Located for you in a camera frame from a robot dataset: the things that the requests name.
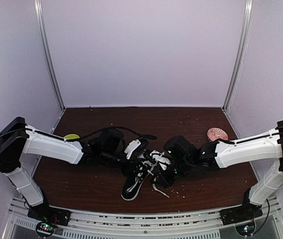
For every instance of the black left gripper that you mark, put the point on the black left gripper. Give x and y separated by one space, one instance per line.
126 169

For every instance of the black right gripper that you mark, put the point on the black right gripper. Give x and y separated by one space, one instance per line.
164 182

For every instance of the white shoelace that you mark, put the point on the white shoelace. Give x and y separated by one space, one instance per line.
153 171

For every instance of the black white canvas sneaker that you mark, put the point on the black white canvas sneaker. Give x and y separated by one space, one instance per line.
137 171

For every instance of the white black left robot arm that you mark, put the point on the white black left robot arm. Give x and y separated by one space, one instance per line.
19 138

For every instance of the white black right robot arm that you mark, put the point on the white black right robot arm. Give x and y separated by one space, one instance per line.
221 154

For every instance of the green plastic bowl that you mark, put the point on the green plastic bowl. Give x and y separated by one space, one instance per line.
72 136

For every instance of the pink patterned bowl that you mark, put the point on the pink patterned bowl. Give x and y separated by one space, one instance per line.
215 133

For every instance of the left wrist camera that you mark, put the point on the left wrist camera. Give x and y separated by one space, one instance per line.
135 146

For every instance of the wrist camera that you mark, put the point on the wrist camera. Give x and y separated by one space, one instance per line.
161 159
135 146

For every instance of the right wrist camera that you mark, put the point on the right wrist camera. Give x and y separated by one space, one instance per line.
161 159

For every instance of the aluminium front rail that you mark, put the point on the aluminium front rail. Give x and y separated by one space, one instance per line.
203 224

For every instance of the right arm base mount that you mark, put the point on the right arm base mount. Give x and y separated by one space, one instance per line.
243 221

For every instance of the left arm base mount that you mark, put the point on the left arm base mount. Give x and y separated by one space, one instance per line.
49 222

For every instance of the left aluminium frame post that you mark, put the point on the left aluminium frame post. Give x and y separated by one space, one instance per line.
47 54

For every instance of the aluminium frame post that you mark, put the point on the aluminium frame post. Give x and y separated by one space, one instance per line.
47 54
238 64

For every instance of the right aluminium frame post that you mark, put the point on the right aluminium frame post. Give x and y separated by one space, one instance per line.
238 64

